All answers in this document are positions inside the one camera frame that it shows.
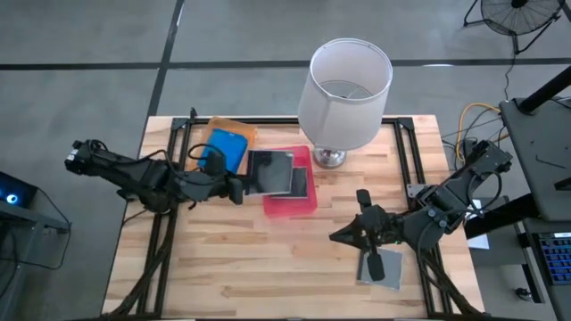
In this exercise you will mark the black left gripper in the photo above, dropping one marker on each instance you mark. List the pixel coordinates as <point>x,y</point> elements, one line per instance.
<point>205,185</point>

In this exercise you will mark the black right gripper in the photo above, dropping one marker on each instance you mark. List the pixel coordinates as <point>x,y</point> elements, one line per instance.
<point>379,229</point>

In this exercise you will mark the glossy black jewel case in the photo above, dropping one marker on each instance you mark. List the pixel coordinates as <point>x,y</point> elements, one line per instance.
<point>270,171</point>

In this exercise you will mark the grey jewel case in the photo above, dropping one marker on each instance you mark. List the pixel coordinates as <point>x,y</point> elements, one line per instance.
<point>392,269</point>

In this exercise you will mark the blue plastic disc case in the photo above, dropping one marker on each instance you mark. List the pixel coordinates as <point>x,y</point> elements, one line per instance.
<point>227,147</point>

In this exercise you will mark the pink translucent plastic bin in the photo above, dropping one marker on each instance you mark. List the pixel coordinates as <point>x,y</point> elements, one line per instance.
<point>290,205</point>

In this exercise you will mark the matte black jewel case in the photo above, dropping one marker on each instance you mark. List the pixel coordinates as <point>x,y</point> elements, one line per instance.
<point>300,183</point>

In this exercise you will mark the orange translucent plastic bin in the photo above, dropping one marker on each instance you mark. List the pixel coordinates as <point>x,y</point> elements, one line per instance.
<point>223,122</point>

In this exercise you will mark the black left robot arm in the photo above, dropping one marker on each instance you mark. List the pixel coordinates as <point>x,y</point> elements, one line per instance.
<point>134,176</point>

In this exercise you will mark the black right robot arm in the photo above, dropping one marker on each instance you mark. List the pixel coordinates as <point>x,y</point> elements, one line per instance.
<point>455,191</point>

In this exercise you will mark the white paper sheet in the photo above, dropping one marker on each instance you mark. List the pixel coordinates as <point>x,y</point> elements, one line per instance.
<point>479,241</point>

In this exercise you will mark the white shade table lamp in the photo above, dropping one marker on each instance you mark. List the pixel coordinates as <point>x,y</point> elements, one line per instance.
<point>343,111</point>

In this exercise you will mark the black side desk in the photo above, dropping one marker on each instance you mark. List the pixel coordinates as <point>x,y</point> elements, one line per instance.
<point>499,218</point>

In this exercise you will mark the black power strip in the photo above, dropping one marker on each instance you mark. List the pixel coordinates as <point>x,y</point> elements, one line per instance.
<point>467,143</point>

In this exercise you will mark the small black caster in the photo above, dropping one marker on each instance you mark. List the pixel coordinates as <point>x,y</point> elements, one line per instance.
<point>523,293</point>

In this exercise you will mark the backlit computer keyboard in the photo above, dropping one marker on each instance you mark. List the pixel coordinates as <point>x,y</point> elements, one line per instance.
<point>557,258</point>

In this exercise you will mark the grey metal cart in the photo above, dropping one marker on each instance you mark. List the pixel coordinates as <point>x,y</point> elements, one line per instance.
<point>544,156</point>

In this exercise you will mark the grey metal shelf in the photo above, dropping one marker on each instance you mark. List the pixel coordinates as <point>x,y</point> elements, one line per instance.
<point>27,216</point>

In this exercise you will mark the black device blue light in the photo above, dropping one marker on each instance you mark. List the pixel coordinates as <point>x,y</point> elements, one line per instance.
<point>13,196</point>

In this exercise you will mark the black stand pole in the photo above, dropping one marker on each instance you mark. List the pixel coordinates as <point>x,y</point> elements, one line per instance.
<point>546,91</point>

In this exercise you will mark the black floor fan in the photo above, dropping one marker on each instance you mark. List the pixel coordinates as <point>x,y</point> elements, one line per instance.
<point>517,18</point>

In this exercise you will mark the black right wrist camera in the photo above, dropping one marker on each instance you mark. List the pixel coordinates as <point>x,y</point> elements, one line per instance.
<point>379,218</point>

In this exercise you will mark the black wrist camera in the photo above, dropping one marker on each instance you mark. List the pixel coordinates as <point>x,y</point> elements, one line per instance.
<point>215,164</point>
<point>379,218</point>

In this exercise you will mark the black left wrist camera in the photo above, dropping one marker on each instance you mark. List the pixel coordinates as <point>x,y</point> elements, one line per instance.
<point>215,164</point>

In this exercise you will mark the black aluminium table frame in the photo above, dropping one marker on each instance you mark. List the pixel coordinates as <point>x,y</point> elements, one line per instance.
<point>276,120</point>

